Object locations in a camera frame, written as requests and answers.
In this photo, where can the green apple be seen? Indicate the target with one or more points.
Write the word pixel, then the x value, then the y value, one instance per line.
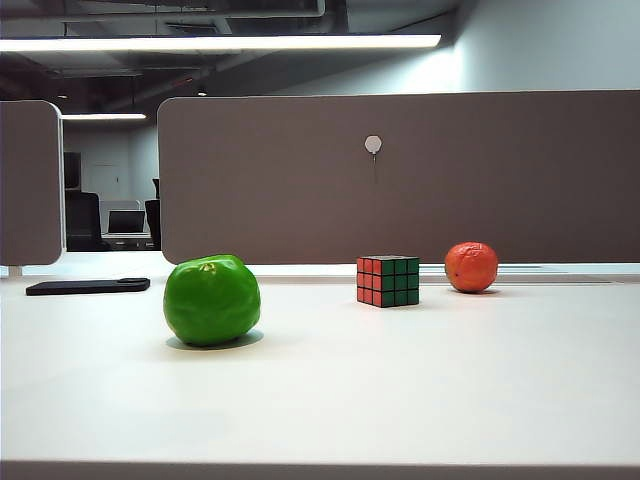
pixel 210 300

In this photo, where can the narrow brown partition panel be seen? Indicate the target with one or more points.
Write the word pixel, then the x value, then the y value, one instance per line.
pixel 27 185

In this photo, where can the black office chair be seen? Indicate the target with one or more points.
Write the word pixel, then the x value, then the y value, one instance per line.
pixel 82 220
pixel 153 220

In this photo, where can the Rubik's cube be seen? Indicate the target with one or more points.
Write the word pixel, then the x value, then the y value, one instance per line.
pixel 387 282

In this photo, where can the white adhesive hook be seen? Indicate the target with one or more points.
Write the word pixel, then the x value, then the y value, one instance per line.
pixel 373 143

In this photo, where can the dark laptop screen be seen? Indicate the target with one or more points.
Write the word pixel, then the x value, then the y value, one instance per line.
pixel 126 221

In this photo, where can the short ceiling light strip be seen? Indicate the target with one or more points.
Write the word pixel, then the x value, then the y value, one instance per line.
pixel 105 116

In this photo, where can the black smartphone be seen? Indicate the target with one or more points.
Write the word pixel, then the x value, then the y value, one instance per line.
pixel 85 286

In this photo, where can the orange fruit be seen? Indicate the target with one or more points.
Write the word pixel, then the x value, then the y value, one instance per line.
pixel 470 267

